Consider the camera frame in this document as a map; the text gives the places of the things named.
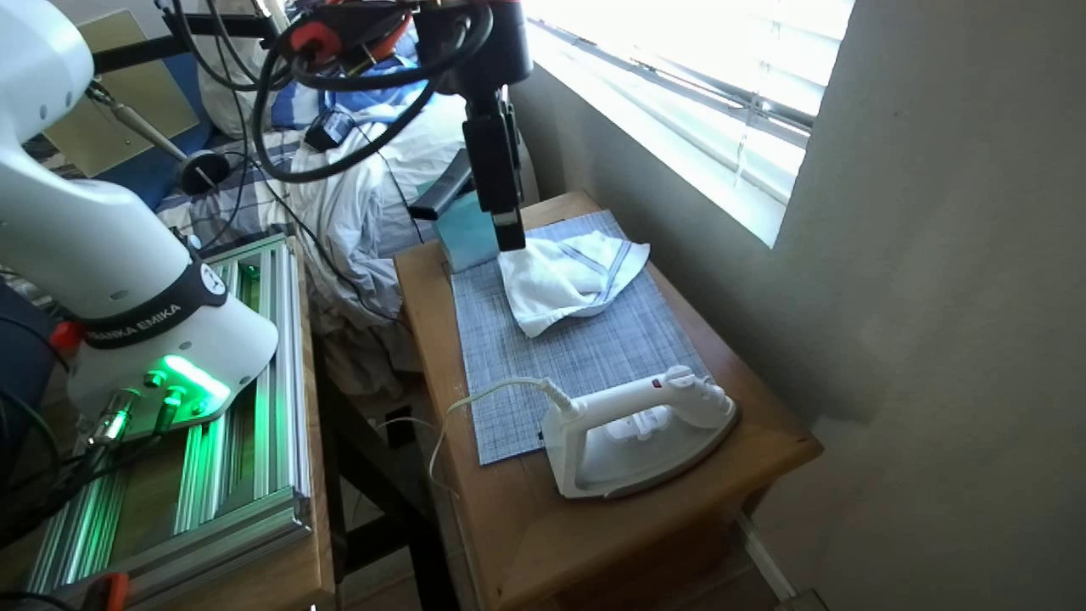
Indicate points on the silver rod with black end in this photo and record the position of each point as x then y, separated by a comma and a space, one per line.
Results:
137, 125

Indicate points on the white pillow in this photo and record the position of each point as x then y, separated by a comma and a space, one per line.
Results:
233, 70

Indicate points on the dark navy bag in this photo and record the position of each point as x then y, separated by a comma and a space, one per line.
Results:
19, 386

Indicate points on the black tripod bar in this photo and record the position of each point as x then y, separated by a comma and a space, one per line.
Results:
124, 53

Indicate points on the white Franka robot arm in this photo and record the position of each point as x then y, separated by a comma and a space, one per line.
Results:
90, 225

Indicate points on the red clamp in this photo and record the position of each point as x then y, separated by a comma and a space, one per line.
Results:
64, 337

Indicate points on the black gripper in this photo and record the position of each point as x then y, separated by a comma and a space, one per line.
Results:
494, 148

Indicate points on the black flat device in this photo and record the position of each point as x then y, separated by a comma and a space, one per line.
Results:
443, 191

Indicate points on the teal box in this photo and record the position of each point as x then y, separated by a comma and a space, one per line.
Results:
461, 239

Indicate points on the blue-grey checked placemat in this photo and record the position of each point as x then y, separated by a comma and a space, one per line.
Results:
587, 352

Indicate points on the orange clamp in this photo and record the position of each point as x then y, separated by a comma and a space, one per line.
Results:
114, 590

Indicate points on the white clothes iron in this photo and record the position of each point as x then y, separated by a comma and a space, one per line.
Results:
632, 436

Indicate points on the olive cushion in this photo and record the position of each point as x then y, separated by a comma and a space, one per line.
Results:
114, 114

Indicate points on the blue white striped cloth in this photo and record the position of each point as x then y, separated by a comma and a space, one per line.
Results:
349, 114

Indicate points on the wooden side table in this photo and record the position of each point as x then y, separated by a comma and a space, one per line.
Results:
543, 531

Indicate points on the dark wooden stool frame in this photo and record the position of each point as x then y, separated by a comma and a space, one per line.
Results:
375, 475

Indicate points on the white tea towel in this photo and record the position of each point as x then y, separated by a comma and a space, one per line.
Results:
564, 282

